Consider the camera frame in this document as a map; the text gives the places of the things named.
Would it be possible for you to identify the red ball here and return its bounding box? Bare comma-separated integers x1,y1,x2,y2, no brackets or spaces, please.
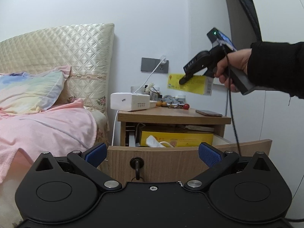
183,104,190,110

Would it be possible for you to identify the grey white round gadget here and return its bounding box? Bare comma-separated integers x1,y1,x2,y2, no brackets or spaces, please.
174,95,186,104

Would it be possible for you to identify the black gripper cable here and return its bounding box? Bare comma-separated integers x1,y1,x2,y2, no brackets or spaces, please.
223,47,243,156

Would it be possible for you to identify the white charging cable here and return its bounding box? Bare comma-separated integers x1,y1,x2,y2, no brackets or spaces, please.
111,60,165,147

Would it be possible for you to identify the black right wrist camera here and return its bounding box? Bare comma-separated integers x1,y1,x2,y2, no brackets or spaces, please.
207,27,237,51

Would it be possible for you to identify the white tissue pack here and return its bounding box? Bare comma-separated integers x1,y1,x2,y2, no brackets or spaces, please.
110,93,150,112

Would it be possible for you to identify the grey wall socket panel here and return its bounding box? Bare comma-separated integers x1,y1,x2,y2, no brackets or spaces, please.
141,58,169,74

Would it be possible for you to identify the cream quilted headboard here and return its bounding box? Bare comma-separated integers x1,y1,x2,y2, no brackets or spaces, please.
1,23,114,114

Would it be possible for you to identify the person's right hand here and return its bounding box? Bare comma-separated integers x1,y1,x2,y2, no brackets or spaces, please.
214,49,254,95

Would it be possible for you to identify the wooden bedside table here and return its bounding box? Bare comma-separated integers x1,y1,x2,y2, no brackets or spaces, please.
117,107,231,146

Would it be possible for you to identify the white dried flower diffuser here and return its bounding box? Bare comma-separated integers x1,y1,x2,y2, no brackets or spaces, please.
144,82,154,94

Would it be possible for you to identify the white crumpled packet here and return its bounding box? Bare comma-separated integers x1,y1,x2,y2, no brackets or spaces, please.
145,135,173,148

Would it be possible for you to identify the large yellow flat box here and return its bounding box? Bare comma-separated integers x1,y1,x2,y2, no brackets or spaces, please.
140,131,213,147

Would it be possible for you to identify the wooden front drawer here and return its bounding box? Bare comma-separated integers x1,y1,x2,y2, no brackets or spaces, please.
107,132,273,183

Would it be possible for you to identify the dark smartphone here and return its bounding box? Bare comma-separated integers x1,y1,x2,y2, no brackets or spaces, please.
195,110,223,117

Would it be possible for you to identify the pink duvet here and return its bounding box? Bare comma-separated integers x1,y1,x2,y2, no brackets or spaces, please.
1,99,97,182

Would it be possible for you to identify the pastel rainbow pillow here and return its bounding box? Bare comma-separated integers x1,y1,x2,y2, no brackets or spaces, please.
1,65,71,116

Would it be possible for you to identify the black right sleeve forearm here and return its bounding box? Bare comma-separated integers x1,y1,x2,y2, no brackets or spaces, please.
247,41,303,99

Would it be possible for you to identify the white charger plug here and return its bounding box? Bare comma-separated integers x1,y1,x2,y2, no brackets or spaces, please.
160,55,166,64

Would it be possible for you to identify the cream ceramic bowl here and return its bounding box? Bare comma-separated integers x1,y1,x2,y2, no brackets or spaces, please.
149,100,157,108

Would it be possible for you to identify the small yellow white box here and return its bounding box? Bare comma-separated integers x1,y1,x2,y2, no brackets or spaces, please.
167,74,213,96

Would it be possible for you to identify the orange gourd ornament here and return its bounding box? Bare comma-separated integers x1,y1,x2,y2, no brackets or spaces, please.
156,101,167,107

